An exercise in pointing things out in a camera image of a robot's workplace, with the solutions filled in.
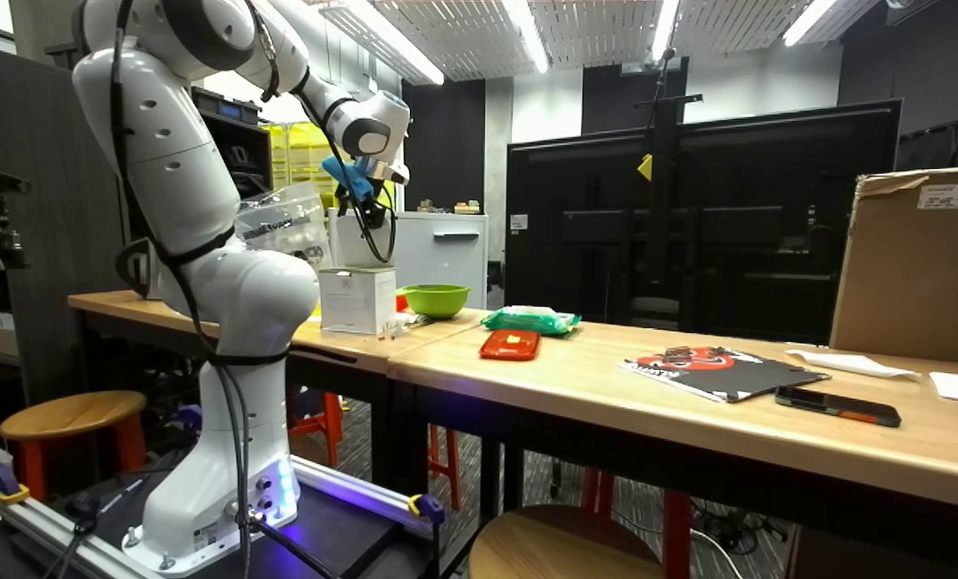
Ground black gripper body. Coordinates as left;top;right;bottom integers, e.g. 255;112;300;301
350;187;395;233

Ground white cardboard box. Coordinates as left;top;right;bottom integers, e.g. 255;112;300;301
316;264;399;338

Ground aluminium robot base platform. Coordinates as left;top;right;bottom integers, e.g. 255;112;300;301
0;454;449;579

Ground brown cardboard box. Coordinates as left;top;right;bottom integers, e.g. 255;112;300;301
830;162;958;368

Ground grey metal cabinet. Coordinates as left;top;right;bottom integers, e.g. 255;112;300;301
391;210;493;312

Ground green plastic bowl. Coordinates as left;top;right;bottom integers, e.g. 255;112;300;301
402;280;472;321

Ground printed clear plastic bag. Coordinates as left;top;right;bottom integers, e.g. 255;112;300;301
235;184;332;264

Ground yellow storage bins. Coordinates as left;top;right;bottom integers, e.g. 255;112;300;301
267;119;340;202

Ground flat red case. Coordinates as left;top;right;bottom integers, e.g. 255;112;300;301
478;327;545;364

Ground green wipes packet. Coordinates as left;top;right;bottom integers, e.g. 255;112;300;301
483;302;585;341

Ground dark storage shelf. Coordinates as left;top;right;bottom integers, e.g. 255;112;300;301
0;41;87;403

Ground round wooden stool red legs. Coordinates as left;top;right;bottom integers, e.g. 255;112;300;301
0;386;151;502
466;506;668;579

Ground red and black magazine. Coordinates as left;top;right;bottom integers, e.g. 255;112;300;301
620;343;833;407

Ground black smartphone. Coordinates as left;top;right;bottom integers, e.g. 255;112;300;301
776;383;903;430

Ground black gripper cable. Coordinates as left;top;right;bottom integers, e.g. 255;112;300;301
323;94;402;272

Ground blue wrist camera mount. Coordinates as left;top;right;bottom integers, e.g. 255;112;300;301
317;155;380;207

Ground red metal stool frame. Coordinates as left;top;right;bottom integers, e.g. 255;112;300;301
578;468;699;579
426;423;463;513
287;391;350;469

